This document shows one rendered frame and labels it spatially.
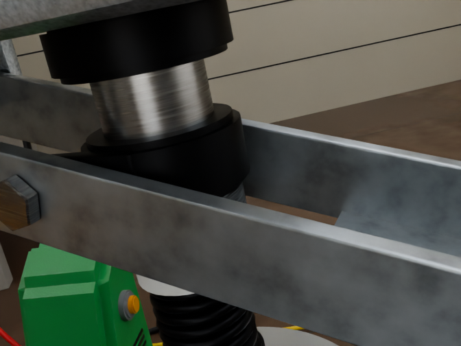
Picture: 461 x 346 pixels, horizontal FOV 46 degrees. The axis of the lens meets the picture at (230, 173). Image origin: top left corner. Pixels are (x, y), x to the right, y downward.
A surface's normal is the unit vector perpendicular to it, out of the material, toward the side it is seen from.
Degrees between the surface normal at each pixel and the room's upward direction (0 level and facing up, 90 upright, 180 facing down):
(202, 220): 90
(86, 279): 72
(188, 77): 90
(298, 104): 90
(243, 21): 90
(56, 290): 34
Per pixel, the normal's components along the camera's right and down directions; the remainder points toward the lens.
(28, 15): -0.29, 0.69
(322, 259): -0.40, 0.36
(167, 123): 0.26, 0.26
